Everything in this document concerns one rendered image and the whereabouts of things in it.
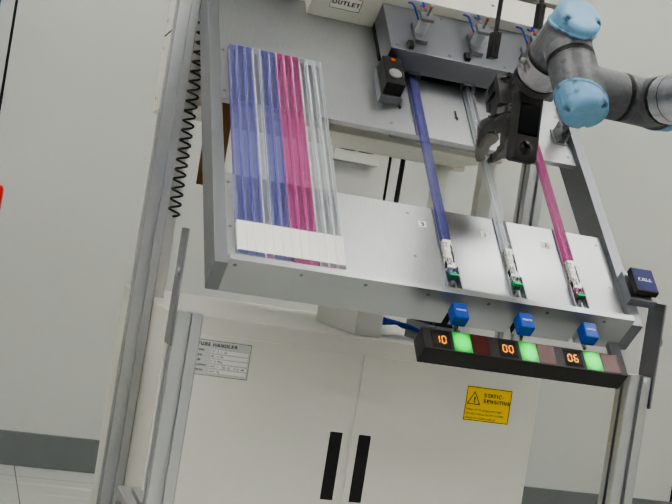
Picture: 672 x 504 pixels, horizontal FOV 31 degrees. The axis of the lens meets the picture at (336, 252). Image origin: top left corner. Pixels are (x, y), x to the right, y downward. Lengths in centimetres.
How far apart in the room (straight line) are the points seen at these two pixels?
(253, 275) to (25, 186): 197
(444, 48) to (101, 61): 167
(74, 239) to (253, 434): 168
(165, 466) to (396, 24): 93
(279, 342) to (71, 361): 168
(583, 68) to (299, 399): 75
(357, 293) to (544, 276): 34
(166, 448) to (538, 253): 69
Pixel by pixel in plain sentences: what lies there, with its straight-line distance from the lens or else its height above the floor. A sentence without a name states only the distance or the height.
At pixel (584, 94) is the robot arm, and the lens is 185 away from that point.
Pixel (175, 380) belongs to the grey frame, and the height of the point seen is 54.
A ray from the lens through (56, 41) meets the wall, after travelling 373.
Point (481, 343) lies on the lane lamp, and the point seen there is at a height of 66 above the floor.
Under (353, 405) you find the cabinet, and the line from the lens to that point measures 217.
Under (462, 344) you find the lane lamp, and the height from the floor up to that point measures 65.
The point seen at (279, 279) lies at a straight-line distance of 180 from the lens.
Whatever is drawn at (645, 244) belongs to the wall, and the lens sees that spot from 429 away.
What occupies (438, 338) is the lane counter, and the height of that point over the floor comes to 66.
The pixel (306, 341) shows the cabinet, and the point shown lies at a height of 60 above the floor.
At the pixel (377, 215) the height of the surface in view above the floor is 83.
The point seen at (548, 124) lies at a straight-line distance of 232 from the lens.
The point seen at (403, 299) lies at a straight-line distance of 186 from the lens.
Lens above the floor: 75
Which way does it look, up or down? level
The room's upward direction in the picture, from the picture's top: 9 degrees clockwise
